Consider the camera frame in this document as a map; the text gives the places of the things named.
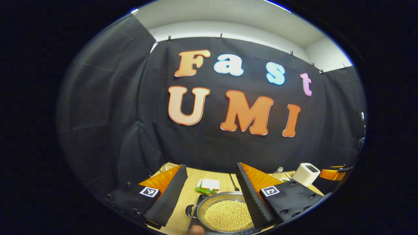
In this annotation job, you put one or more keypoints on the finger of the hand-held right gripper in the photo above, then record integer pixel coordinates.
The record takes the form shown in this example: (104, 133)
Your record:
(331, 174)

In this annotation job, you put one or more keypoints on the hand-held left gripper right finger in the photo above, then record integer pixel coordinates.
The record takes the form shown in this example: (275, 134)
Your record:
(253, 199)

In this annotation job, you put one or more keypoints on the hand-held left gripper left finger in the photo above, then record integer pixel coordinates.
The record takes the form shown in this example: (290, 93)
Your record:
(171, 199)

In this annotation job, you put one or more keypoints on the black induction cooktop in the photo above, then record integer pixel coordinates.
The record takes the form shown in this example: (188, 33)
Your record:
(200, 197)

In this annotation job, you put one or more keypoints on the stainless steel pot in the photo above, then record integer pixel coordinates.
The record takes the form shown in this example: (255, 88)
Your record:
(209, 199)

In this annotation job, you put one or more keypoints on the white toaster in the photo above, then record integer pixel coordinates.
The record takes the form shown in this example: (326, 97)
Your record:
(305, 174)

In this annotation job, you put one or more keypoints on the pile of soybeans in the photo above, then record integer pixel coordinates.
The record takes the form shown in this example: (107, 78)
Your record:
(225, 215)

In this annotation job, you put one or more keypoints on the clear plastic water bottle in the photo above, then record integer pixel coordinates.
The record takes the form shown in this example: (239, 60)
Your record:
(278, 171)

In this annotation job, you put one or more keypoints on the white divided dish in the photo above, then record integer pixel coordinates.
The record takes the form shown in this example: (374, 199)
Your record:
(285, 180)

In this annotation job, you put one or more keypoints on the sandwich with green lettuce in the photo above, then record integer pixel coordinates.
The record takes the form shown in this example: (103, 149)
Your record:
(209, 185)

